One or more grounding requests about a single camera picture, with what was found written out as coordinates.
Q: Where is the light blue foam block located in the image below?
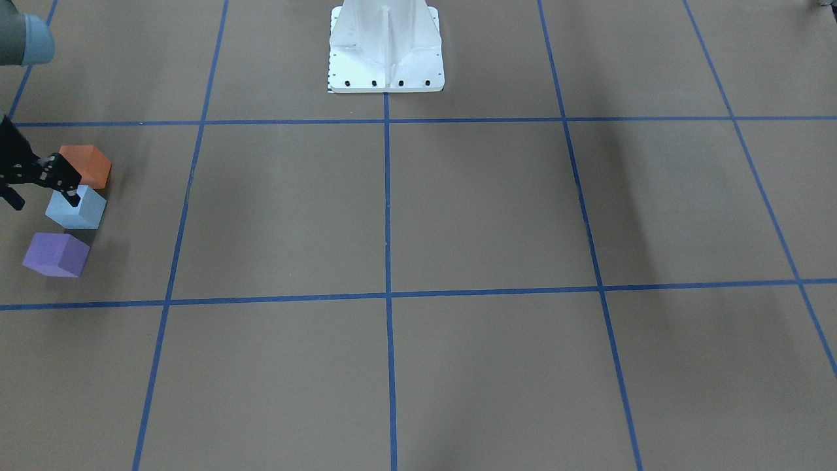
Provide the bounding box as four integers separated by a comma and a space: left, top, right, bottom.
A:
45, 185, 107, 230

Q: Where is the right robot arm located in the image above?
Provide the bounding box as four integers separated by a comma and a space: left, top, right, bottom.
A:
1, 1, 81, 211

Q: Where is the purple foam block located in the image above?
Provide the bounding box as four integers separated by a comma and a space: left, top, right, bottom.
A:
23, 232, 90, 278

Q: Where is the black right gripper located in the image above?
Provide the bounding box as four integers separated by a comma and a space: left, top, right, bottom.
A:
1, 115, 81, 211

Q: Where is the white pedestal base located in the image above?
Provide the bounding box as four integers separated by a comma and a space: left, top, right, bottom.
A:
327, 1, 445, 94

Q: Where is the orange foam block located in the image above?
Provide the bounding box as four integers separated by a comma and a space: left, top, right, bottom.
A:
59, 145, 112, 190

